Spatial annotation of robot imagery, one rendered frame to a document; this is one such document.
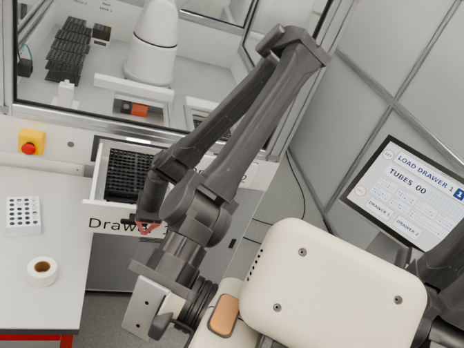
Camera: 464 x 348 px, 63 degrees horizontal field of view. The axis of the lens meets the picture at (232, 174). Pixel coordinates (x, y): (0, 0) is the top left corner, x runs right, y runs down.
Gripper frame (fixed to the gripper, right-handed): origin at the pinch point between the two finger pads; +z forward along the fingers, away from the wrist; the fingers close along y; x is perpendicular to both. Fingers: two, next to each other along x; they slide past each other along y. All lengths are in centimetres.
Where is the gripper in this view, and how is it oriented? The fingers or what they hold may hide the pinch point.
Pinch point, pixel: (143, 228)
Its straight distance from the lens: 109.0
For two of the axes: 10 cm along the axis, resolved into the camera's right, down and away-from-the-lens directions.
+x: -9.3, -1.6, -3.2
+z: -3.2, 7.5, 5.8
